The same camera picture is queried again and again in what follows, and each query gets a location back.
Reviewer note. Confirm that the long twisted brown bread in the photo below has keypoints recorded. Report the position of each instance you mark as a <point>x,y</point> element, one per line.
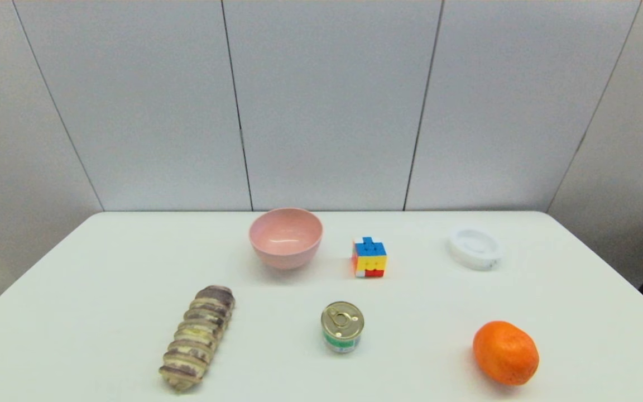
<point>198,335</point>

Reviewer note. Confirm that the pink bowl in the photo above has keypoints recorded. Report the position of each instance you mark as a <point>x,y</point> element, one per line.
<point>285,240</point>

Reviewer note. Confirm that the colourful puzzle cube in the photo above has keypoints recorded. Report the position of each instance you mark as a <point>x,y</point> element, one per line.
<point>370,258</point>

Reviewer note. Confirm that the small tin can gold lid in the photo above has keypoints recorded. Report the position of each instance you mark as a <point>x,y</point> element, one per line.
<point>342,326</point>

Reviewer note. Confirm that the white round dish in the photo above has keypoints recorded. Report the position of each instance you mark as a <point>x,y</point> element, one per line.
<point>474,249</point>

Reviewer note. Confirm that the orange fruit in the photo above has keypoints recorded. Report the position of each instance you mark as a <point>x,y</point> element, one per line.
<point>505,353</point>

